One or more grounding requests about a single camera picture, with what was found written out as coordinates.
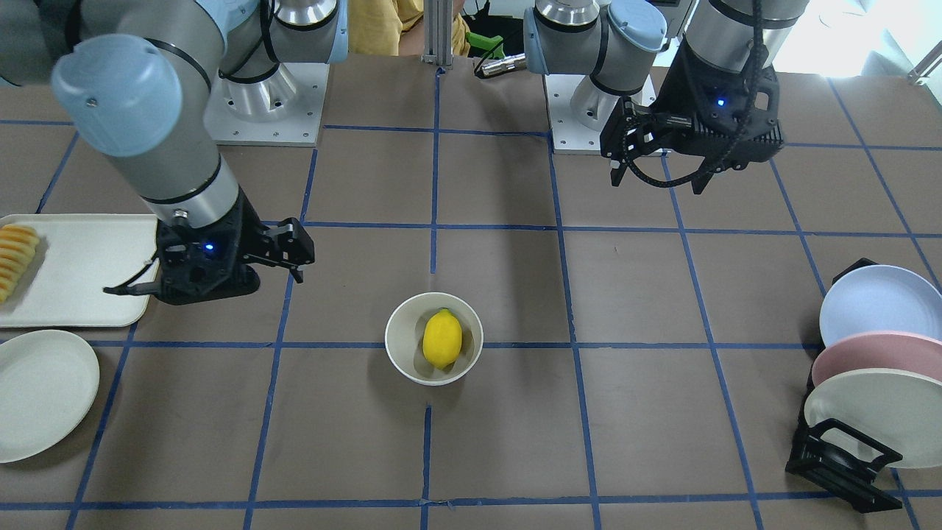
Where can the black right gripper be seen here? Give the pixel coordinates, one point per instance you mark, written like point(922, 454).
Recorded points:
point(248, 223)

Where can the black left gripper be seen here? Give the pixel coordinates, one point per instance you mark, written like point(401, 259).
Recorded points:
point(678, 90)

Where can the cream white bowl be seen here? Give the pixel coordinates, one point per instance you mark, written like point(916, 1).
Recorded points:
point(405, 332)

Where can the yellow lemon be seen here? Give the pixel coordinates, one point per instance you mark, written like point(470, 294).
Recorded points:
point(442, 339)

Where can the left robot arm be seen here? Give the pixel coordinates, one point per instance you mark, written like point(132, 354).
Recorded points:
point(615, 45)

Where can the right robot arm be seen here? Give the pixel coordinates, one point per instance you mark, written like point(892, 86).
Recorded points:
point(135, 77)

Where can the silver flashlight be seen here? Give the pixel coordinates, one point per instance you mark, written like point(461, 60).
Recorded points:
point(488, 68)

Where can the cream rectangular tray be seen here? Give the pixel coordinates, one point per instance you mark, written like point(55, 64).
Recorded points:
point(78, 255)

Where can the light blue plate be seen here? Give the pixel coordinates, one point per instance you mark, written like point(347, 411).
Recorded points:
point(878, 298)

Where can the person in yellow shirt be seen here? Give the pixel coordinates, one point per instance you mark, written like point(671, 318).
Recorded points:
point(387, 28)

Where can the cream round plate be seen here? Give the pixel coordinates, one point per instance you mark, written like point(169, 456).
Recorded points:
point(49, 380)

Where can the sliced yellow fruit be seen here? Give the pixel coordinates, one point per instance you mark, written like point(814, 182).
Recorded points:
point(18, 249)

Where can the pink plate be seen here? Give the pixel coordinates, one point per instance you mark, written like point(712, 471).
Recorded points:
point(893, 350)

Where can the black dish rack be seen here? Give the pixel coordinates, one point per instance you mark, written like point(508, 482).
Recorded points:
point(838, 470)

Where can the cream plate in rack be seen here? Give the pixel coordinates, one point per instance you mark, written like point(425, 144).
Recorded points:
point(899, 409)

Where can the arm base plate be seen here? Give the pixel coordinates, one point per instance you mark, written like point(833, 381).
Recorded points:
point(578, 111)
point(272, 121)

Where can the aluminium frame post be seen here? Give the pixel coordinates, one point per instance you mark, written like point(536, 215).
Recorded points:
point(437, 29)

